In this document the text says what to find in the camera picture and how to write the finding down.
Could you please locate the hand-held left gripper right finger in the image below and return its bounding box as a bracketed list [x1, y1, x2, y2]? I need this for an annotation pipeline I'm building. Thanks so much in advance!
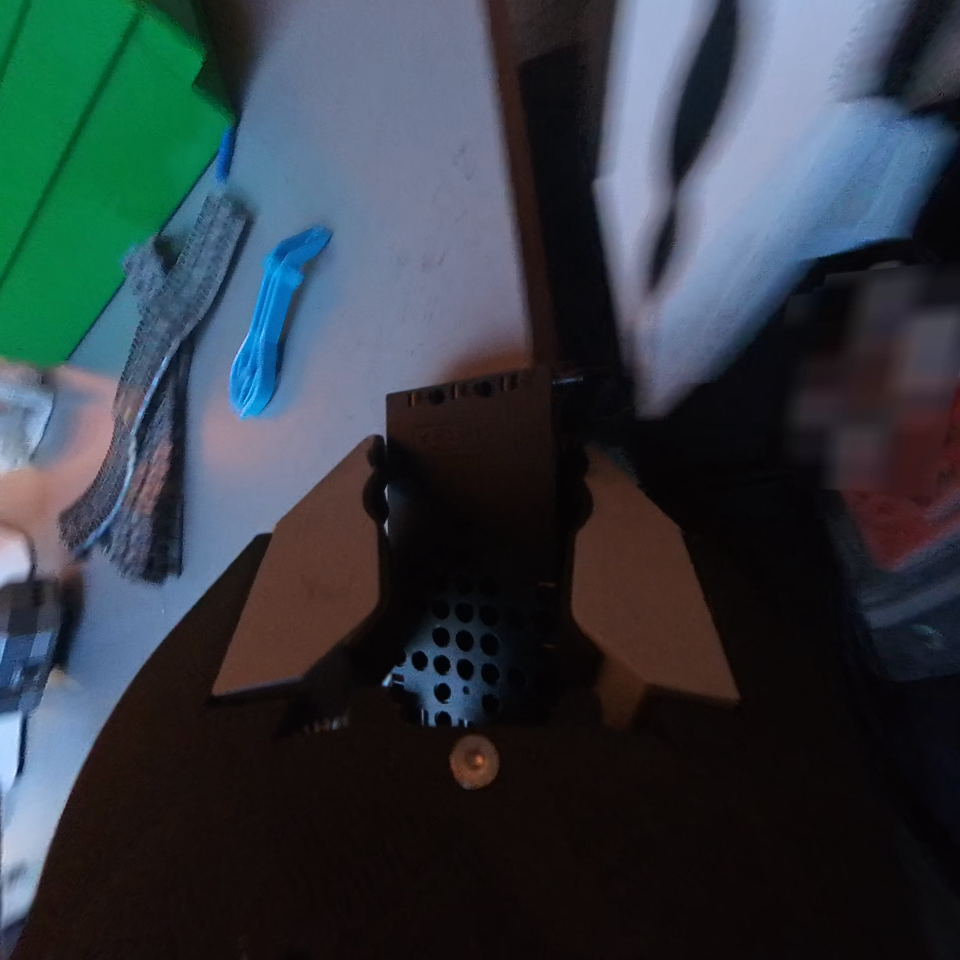
[566, 444, 744, 729]

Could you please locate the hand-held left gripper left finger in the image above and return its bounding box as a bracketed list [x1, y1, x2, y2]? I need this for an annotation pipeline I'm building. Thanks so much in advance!
[210, 433, 393, 699]

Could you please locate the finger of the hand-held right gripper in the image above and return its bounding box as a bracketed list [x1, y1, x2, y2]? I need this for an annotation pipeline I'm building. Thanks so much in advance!
[591, 0, 721, 357]
[636, 0, 954, 420]

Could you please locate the black perforated brick box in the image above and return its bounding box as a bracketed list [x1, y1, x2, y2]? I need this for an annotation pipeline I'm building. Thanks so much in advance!
[384, 365, 594, 727]

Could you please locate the blue brick separator tool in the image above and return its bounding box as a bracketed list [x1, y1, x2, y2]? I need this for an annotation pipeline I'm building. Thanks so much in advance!
[227, 226, 333, 420]

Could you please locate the grey desk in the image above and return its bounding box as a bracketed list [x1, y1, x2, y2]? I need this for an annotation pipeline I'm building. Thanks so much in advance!
[0, 0, 556, 849]

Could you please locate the grey brick model piece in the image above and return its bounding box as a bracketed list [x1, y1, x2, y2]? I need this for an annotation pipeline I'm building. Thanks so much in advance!
[0, 573, 80, 714]

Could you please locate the crumpled white tissue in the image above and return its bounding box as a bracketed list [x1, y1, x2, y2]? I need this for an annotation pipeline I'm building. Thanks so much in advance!
[0, 360, 57, 474]

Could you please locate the green plastic bin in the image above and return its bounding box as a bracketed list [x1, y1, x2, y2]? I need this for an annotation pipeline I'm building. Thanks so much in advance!
[0, 0, 237, 369]

